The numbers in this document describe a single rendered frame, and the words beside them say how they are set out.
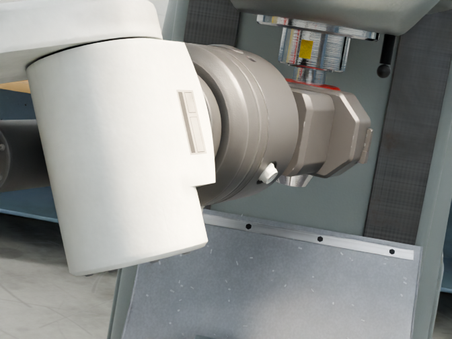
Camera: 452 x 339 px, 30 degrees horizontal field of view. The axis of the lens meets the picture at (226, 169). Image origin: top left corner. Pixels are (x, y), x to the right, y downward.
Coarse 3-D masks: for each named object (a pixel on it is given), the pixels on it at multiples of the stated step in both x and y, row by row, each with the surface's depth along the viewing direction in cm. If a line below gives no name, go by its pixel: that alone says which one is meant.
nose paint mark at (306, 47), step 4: (304, 40) 56; (308, 40) 56; (304, 44) 57; (308, 44) 56; (312, 44) 56; (300, 48) 57; (304, 48) 57; (308, 48) 56; (300, 52) 57; (304, 52) 57; (308, 52) 56; (300, 56) 57; (304, 56) 57; (308, 56) 57
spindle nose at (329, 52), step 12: (288, 36) 57; (300, 36) 57; (312, 36) 56; (324, 36) 56; (336, 36) 57; (288, 48) 57; (312, 48) 56; (324, 48) 56; (336, 48) 57; (348, 48) 58; (288, 60) 57; (300, 60) 57; (312, 60) 57; (324, 60) 57; (336, 60) 57
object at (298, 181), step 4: (280, 176) 59; (284, 176) 59; (296, 176) 59; (300, 176) 59; (304, 176) 59; (308, 176) 59; (312, 176) 60; (276, 180) 60; (280, 180) 59; (284, 180) 59; (288, 180) 59; (292, 180) 59; (296, 180) 59; (300, 180) 59; (304, 180) 59; (308, 180) 60; (288, 184) 59; (292, 184) 59; (296, 184) 59; (300, 184) 59; (304, 184) 60
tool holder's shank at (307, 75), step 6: (294, 66) 58; (294, 72) 59; (300, 72) 58; (306, 72) 58; (312, 72) 58; (318, 72) 58; (324, 72) 58; (294, 78) 59; (300, 78) 58; (306, 78) 58; (312, 78) 58; (318, 78) 58; (324, 78) 59; (318, 84) 58; (324, 84) 59
